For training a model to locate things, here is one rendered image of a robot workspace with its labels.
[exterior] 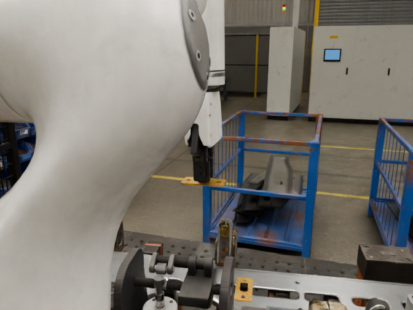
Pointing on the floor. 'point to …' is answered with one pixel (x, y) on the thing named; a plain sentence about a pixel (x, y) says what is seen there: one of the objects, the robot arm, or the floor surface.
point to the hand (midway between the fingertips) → (203, 168)
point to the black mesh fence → (11, 154)
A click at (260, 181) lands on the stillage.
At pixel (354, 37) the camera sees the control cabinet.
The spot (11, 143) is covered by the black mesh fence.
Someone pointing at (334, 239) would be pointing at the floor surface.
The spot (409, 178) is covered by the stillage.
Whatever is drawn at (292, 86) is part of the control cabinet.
